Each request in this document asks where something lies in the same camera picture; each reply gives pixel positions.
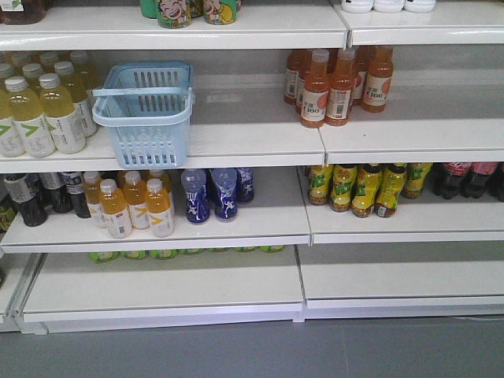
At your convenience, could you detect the light blue plastic basket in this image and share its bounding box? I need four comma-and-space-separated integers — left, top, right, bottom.
92, 61, 195, 169

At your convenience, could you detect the green lime drink bottle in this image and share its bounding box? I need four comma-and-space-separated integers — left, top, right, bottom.
88, 251, 120, 264
122, 250, 149, 260

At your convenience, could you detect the orange juice bottle white label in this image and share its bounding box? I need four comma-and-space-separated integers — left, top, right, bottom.
123, 171, 150, 229
146, 178, 174, 238
100, 179, 132, 239

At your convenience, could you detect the pale yellow juice bottle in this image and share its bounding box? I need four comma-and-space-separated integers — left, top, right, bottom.
39, 73, 86, 154
5, 76, 56, 158

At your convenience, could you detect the white AD milk bottle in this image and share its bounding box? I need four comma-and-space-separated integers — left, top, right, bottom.
341, 0, 374, 14
372, 0, 405, 13
403, 0, 436, 13

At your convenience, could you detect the green cartoon tea bottle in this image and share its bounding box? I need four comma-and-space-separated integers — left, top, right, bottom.
157, 0, 191, 29
202, 0, 242, 25

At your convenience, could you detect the blue sports drink bottle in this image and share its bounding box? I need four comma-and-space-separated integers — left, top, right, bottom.
181, 169, 209, 224
211, 168, 238, 221
236, 168, 255, 203

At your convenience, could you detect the yellow lemon tea bottle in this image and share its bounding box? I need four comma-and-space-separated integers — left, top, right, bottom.
350, 163, 383, 218
309, 165, 333, 206
329, 164, 358, 213
374, 163, 406, 218

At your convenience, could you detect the plastic cola bottle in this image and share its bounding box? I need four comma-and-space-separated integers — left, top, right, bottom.
461, 161, 498, 198
433, 162, 472, 199

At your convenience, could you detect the dark tea bottle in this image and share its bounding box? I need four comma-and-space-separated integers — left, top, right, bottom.
39, 172, 73, 213
4, 173, 47, 227
62, 172, 91, 219

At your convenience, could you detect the white store shelving unit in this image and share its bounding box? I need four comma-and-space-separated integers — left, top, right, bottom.
1, 1, 503, 335

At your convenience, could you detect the orange C100 drink bottle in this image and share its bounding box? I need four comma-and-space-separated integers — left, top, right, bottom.
361, 45, 394, 113
301, 49, 329, 128
324, 48, 356, 126

